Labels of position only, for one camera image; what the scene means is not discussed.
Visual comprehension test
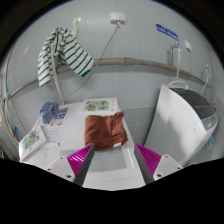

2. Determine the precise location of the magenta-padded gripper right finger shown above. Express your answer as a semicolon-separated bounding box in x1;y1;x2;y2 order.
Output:
133;143;184;185

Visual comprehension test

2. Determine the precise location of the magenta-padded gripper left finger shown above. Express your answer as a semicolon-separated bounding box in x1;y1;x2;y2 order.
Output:
43;143;96;187

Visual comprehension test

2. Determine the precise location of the brown towel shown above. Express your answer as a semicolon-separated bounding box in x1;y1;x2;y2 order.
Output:
83;111;129;151

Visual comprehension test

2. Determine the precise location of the grey printed sheet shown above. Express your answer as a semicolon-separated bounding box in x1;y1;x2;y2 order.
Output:
87;146;128;173

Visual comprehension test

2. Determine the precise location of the white printed paper sheet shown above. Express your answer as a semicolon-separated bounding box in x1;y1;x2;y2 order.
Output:
39;116;68;144

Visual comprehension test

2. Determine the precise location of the white washing machine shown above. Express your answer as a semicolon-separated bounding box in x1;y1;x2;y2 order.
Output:
143;83;219;166

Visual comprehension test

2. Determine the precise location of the colourful glossy leaflet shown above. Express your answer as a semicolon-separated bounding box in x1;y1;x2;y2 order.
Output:
53;107;69;127

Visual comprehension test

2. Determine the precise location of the large plant picture booklet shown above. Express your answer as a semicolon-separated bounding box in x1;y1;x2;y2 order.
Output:
18;124;48;162

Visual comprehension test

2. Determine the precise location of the small plant picture booklet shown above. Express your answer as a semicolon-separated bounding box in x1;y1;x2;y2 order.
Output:
77;97;118;115

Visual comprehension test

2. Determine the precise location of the crumpled blue-grey cloth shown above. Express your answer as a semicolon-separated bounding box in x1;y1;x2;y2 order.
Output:
39;101;60;125

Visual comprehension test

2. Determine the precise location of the white upright pipe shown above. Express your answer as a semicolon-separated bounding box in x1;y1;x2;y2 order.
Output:
49;41;66;106

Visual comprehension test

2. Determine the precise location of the green striped white garment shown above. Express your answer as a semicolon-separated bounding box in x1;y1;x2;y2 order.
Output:
37;27;95;88

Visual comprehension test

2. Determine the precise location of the green hose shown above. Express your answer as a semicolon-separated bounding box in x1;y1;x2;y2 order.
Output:
4;81;21;148

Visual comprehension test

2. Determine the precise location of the white washer inlet hose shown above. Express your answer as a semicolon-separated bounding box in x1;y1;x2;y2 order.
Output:
168;39;189;89

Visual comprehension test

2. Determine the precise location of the grey wall pipe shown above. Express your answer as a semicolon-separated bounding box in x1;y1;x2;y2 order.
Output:
6;56;213;99

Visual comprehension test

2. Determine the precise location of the white power cable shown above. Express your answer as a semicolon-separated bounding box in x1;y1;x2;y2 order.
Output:
63;22;120;101

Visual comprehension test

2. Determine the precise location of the small white wall box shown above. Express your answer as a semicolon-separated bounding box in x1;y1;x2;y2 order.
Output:
184;40;193;53

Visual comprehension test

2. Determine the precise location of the blue wall sign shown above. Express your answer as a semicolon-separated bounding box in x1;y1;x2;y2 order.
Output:
155;23;180;42

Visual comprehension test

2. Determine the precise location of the white wall socket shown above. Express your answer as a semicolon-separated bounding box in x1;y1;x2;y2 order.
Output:
109;11;127;25

